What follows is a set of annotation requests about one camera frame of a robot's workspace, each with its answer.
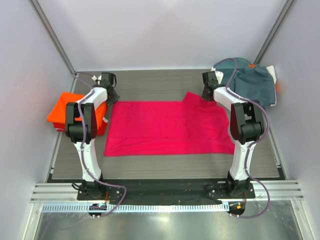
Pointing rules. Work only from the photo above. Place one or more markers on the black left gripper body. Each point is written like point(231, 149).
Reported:
point(113, 98)

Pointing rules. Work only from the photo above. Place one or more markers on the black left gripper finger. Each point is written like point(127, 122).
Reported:
point(115, 96)
point(110, 100)

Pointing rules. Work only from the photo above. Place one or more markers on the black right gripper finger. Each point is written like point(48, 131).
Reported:
point(205, 96)
point(210, 97)

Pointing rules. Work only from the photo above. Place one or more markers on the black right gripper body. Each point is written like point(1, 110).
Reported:
point(207, 92)

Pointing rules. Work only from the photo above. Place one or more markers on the pink t shirt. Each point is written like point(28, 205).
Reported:
point(190, 126)

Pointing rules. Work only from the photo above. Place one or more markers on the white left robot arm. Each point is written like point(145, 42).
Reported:
point(82, 120)

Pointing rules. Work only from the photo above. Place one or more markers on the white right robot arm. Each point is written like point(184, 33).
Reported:
point(246, 126)

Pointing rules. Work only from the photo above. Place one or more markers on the teal plastic basket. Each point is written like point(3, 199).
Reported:
point(228, 66)

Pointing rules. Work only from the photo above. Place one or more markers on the grey blue t shirt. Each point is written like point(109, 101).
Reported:
point(257, 83)

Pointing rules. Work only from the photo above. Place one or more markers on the orange folded t shirt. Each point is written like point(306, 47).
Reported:
point(67, 97)

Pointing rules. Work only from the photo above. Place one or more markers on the white cloth in basket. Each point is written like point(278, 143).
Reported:
point(272, 72)

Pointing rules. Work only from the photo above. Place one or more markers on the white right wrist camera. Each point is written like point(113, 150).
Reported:
point(219, 76)

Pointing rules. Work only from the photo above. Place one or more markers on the right aluminium frame post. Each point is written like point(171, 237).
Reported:
point(280, 19)

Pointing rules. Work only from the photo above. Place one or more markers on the aluminium frame post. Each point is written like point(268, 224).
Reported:
point(51, 33)
point(280, 19)

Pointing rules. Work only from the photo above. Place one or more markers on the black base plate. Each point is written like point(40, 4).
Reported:
point(163, 192)

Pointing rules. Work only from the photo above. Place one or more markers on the left aluminium frame post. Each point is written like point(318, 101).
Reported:
point(51, 33)

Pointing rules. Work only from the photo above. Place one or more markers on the front aluminium frame beam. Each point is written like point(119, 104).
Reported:
point(279, 190)

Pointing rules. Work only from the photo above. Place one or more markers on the slotted metal cable rail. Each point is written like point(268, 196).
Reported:
point(100, 208)

